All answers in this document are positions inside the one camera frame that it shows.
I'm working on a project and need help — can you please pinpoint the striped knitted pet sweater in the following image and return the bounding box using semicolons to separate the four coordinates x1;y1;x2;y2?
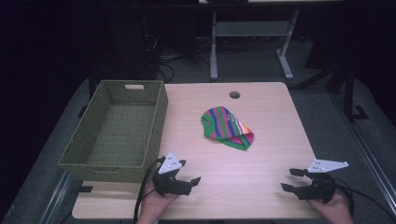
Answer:
200;105;255;152

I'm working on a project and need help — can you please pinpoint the black metal stand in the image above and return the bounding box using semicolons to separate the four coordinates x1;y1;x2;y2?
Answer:
292;62;370;122

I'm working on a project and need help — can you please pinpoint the person's left hand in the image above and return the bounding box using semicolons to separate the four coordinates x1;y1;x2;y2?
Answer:
135;181;181;224

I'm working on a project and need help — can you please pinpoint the grey metal desk frame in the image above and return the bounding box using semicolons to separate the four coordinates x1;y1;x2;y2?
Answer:
199;0;344;81

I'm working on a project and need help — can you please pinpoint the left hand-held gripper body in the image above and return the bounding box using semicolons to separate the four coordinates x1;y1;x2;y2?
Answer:
152;151;192;197

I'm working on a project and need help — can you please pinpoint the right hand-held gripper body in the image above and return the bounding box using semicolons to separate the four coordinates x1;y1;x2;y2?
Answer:
293;158;349;204

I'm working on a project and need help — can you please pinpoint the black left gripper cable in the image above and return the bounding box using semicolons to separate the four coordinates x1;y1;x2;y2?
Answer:
133;157;166;224

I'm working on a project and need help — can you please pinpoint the aluminium frame rail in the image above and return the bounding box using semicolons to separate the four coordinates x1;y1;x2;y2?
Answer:
330;92;396;216
39;171;75;224

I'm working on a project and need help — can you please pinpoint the tangle of floor cables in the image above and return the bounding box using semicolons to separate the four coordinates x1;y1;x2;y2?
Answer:
148;34;213;84

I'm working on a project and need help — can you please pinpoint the person's right hand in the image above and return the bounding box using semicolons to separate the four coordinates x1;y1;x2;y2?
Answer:
306;189;355;224

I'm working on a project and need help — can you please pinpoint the green woven basket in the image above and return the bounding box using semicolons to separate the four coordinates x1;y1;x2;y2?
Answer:
58;79;169;184

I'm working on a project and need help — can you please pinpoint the dark cabinet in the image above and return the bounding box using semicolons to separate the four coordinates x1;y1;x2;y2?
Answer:
90;12;158;83

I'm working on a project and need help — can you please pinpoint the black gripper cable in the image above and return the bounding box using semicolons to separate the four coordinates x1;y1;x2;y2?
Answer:
133;157;166;224
330;176;396;222

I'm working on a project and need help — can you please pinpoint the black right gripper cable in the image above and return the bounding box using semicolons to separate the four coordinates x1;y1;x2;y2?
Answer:
330;176;396;222

